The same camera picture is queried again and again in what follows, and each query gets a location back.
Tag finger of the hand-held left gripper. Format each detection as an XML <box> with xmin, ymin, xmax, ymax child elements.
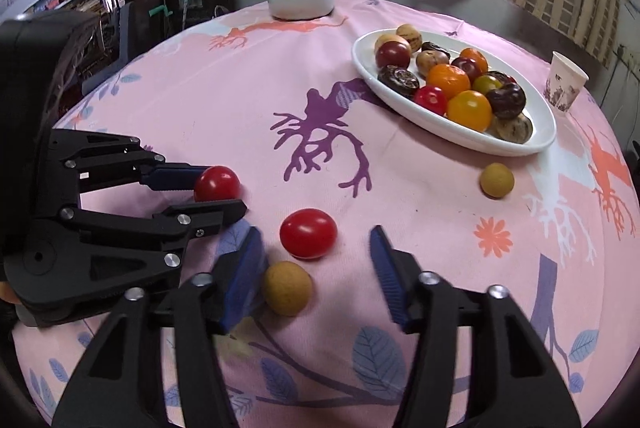
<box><xmin>47</xmin><ymin>129</ymin><xmax>214</xmax><ymax>195</ymax></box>
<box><xmin>59</xmin><ymin>200</ymin><xmax>249</xmax><ymax>295</ymax></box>

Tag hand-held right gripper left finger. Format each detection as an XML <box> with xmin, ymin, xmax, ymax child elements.
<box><xmin>51</xmin><ymin>224</ymin><xmax>266</xmax><ymax>428</ymax></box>

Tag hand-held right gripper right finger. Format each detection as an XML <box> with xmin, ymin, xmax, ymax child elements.
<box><xmin>369</xmin><ymin>224</ymin><xmax>583</xmax><ymax>428</ymax></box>

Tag red tomato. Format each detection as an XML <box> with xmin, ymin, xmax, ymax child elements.
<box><xmin>194</xmin><ymin>165</ymin><xmax>241</xmax><ymax>202</ymax></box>
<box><xmin>413</xmin><ymin>85</ymin><xmax>447</xmax><ymax>115</ymax></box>
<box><xmin>279</xmin><ymin>208</ymin><xmax>338</xmax><ymax>260</ymax></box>

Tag small tan longan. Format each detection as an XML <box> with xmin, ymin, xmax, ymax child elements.
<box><xmin>480</xmin><ymin>162</ymin><xmax>515</xmax><ymax>198</ymax></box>
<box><xmin>263</xmin><ymin>261</ymin><xmax>314</xmax><ymax>317</ymax></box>

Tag yellow-orange citrus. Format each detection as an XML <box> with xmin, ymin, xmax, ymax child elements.
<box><xmin>446</xmin><ymin>90</ymin><xmax>493</xmax><ymax>132</ymax></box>

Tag greyish striped pepino melon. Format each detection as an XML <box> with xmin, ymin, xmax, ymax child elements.
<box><xmin>492</xmin><ymin>113</ymin><xmax>534</xmax><ymax>144</ymax></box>

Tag dark mangosteen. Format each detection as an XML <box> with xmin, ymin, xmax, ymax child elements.
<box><xmin>485</xmin><ymin>83</ymin><xmax>527</xmax><ymax>120</ymax></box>
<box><xmin>377</xmin><ymin>64</ymin><xmax>421</xmax><ymax>99</ymax></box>

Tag orange tangerine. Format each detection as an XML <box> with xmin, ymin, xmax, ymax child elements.
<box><xmin>426</xmin><ymin>63</ymin><xmax>472</xmax><ymax>99</ymax></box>
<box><xmin>459</xmin><ymin>48</ymin><xmax>489</xmax><ymax>71</ymax></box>

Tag white oval plate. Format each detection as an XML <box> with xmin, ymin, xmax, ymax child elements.
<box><xmin>352</xmin><ymin>28</ymin><xmax>557</xmax><ymax>157</ymax></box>

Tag green-yellow tomato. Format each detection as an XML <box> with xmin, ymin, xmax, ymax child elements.
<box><xmin>472</xmin><ymin>74</ymin><xmax>503</xmax><ymax>96</ymax></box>

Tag dark purple plum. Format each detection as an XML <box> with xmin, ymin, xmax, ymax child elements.
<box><xmin>451</xmin><ymin>57</ymin><xmax>482</xmax><ymax>84</ymax></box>

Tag dark red plum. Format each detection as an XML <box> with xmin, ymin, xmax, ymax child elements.
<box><xmin>375</xmin><ymin>41</ymin><xmax>412</xmax><ymax>70</ymax></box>

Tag smooth yellow-brown round fruit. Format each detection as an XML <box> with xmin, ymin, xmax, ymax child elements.
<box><xmin>375</xmin><ymin>33</ymin><xmax>408</xmax><ymax>54</ymax></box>

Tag pale striped pepino melon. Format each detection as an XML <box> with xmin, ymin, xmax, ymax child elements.
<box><xmin>396</xmin><ymin>24</ymin><xmax>424</xmax><ymax>45</ymax></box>

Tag pink leaf-print tablecloth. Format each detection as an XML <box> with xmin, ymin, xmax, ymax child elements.
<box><xmin>10</xmin><ymin>0</ymin><xmax>640</xmax><ymax>428</ymax></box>

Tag grey chair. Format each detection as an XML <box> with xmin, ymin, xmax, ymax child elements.
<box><xmin>116</xmin><ymin>0</ymin><xmax>169</xmax><ymax>65</ymax></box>

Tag printed paper cup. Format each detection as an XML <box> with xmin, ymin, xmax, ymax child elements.
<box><xmin>543</xmin><ymin>51</ymin><xmax>590</xmax><ymax>112</ymax></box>

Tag white wall socket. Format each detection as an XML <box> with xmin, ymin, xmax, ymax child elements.
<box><xmin>617</xmin><ymin>45</ymin><xmax>640</xmax><ymax>75</ymax></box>

